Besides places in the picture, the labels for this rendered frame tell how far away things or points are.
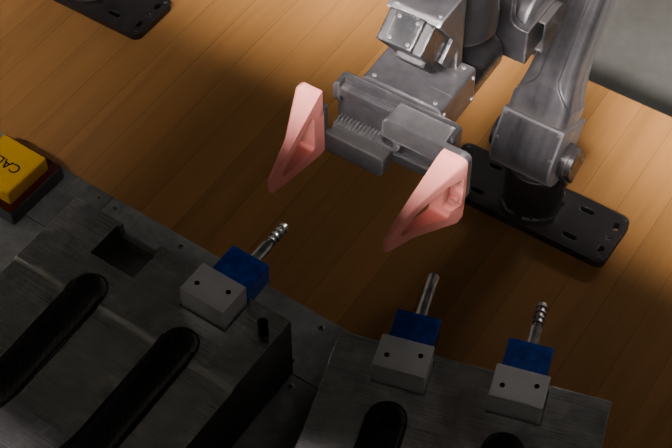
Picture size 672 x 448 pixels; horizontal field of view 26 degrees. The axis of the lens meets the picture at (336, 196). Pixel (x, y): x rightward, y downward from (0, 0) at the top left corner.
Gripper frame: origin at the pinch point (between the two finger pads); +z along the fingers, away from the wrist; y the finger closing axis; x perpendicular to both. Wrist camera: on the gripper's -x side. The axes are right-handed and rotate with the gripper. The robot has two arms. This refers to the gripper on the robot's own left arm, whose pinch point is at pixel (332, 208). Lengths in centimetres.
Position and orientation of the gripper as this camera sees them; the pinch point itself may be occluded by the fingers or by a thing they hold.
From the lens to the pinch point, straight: 103.0
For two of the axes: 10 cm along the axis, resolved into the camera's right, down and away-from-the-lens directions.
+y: 8.4, 4.3, -3.4
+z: -5.5, 6.6, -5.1
